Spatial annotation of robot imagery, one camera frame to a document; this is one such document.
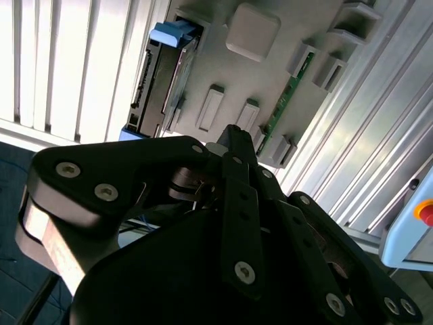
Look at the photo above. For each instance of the hard disk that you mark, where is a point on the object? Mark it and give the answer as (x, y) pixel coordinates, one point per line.
(155, 84)

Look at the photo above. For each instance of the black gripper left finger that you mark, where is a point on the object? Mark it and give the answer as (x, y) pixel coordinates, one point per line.
(101, 169)

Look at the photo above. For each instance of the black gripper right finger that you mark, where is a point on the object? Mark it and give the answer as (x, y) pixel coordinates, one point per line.
(321, 254)

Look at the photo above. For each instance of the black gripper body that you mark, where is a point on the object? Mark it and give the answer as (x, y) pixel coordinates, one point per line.
(152, 277)

